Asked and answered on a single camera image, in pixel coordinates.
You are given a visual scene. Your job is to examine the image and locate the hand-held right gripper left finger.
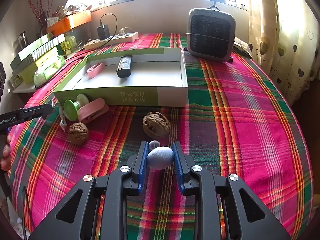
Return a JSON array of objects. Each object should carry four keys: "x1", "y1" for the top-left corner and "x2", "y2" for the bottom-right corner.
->
[{"x1": 29, "y1": 141, "x2": 150, "y2": 240}]

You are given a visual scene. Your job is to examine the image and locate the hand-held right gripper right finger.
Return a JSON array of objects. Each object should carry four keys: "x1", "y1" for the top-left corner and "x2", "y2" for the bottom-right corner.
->
[{"x1": 172, "y1": 141, "x2": 292, "y2": 240}]

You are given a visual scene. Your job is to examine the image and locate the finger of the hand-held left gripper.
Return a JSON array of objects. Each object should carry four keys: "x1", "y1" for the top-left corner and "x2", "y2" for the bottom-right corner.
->
[{"x1": 19, "y1": 100, "x2": 56, "y2": 121}]

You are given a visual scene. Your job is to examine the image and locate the pale egg-shaped object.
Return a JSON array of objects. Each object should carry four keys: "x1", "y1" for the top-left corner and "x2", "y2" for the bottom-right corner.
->
[{"x1": 147, "y1": 146, "x2": 174, "y2": 170}]

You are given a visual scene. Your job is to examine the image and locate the green cable spool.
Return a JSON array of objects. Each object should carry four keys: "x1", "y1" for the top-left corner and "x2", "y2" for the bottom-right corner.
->
[{"x1": 64, "y1": 94, "x2": 90, "y2": 121}]

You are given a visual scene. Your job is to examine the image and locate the brown walnut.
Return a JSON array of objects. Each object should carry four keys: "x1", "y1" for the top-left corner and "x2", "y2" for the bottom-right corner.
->
[
  {"x1": 142, "y1": 112, "x2": 171, "y2": 138},
  {"x1": 68, "y1": 122, "x2": 89, "y2": 144}
]

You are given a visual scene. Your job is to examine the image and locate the pink plastic clip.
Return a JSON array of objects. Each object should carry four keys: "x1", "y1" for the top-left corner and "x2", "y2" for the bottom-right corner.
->
[
  {"x1": 77, "y1": 98, "x2": 109, "y2": 123},
  {"x1": 87, "y1": 62, "x2": 105, "y2": 78}
]

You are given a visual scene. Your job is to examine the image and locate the green and white cardboard box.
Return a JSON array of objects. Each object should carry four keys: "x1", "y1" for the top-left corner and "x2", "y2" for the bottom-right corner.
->
[{"x1": 52, "y1": 47, "x2": 188, "y2": 107}]

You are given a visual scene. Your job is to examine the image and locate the person's left hand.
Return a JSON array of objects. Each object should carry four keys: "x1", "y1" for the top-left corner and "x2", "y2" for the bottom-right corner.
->
[{"x1": 0, "y1": 135, "x2": 12, "y2": 172}]

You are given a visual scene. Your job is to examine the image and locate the green tissue pack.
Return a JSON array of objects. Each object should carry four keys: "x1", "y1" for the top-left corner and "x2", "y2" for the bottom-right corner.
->
[{"x1": 33, "y1": 56, "x2": 66, "y2": 87}]

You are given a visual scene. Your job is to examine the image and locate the yellow-green flat box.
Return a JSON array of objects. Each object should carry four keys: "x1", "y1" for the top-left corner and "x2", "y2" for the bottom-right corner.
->
[{"x1": 10, "y1": 47, "x2": 59, "y2": 84}]

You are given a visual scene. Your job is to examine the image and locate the green white striped box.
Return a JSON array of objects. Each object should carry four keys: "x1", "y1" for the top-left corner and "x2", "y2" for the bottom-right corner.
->
[{"x1": 17, "y1": 34, "x2": 65, "y2": 61}]

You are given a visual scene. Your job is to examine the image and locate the green label jar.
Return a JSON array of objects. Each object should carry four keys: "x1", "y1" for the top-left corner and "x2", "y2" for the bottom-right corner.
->
[{"x1": 60, "y1": 40, "x2": 76, "y2": 53}]

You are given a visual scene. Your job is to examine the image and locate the plaid tablecloth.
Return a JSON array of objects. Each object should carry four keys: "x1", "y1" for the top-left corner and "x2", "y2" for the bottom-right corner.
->
[{"x1": 7, "y1": 32, "x2": 314, "y2": 240}]

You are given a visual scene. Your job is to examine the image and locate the orange storage box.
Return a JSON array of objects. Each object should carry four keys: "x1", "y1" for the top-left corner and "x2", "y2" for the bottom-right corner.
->
[{"x1": 46, "y1": 10, "x2": 92, "y2": 37}]

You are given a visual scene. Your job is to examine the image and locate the black remote control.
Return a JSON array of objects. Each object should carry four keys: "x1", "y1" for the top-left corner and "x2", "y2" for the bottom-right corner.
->
[{"x1": 116, "y1": 56, "x2": 132, "y2": 78}]

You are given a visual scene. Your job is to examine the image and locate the black charger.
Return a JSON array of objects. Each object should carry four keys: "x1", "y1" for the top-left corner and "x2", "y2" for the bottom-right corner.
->
[{"x1": 97, "y1": 24, "x2": 110, "y2": 40}]

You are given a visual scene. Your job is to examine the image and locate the red flower branches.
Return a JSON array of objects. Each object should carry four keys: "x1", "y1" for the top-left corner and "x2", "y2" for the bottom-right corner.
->
[{"x1": 24, "y1": 0, "x2": 58, "y2": 30}]

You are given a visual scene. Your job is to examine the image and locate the beige power strip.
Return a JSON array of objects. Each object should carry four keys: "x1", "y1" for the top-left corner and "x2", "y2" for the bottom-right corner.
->
[{"x1": 84, "y1": 32, "x2": 139, "y2": 50}]

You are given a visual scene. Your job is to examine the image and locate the white plastic bag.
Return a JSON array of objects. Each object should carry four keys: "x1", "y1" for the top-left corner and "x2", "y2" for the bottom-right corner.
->
[{"x1": 64, "y1": 0, "x2": 88, "y2": 11}]

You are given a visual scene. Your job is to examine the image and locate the grey fan heater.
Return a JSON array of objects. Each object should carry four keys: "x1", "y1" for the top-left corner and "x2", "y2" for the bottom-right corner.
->
[{"x1": 186, "y1": 7, "x2": 236, "y2": 63}]

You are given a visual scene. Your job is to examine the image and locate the beige heart-print curtain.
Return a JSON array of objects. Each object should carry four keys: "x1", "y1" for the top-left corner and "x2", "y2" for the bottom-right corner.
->
[{"x1": 249, "y1": 0, "x2": 320, "y2": 105}]

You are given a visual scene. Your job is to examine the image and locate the black charger cable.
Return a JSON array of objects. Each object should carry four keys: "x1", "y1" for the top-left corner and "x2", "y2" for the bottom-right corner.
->
[{"x1": 65, "y1": 13, "x2": 118, "y2": 60}]

